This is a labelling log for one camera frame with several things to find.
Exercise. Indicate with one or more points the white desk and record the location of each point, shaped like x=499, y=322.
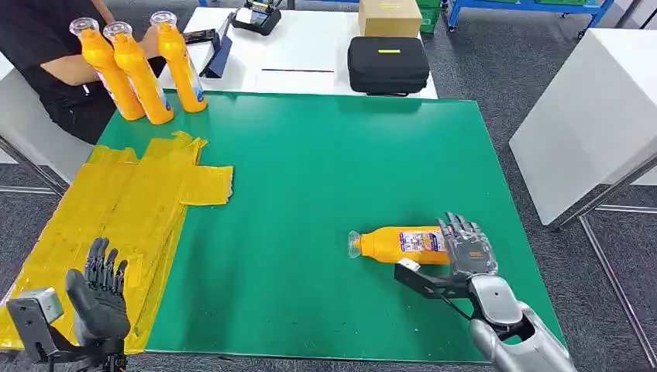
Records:
x=308, y=56

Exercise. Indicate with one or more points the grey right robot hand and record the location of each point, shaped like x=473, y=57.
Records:
x=469, y=251

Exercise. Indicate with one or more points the green plastic crate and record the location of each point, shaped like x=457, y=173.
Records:
x=430, y=16

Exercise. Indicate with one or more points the green table mat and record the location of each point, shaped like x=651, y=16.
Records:
x=333, y=205

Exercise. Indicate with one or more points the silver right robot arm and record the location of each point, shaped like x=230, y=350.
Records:
x=508, y=328

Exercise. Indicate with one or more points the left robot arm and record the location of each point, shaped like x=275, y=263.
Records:
x=113, y=362

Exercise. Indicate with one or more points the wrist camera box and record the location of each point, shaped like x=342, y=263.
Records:
x=426, y=282
x=36, y=313

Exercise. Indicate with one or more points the orange drink bottle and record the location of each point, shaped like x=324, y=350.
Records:
x=143, y=82
x=110, y=77
x=182, y=67
x=395, y=245

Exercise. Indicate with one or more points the black zip carry case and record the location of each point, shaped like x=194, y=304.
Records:
x=388, y=65

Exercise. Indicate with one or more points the white side table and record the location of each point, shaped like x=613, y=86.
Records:
x=590, y=128

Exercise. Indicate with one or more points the thin black stylus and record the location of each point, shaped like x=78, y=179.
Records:
x=297, y=70

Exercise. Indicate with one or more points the black handheld controller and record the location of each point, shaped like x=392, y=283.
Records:
x=255, y=16

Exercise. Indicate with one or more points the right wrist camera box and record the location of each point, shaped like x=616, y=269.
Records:
x=426, y=282

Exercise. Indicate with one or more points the person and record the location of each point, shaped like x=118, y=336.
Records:
x=36, y=51

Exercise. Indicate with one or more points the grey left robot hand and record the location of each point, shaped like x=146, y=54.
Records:
x=100, y=308

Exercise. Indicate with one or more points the white bench seat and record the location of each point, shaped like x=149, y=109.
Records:
x=31, y=138

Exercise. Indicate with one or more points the brown cardboard box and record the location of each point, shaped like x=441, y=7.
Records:
x=390, y=18

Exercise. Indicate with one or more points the yellow plastic sheet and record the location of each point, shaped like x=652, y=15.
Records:
x=128, y=215

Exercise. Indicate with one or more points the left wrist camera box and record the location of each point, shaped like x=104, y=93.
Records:
x=36, y=313

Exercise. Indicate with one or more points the blue metal rack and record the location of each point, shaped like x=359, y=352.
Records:
x=528, y=6

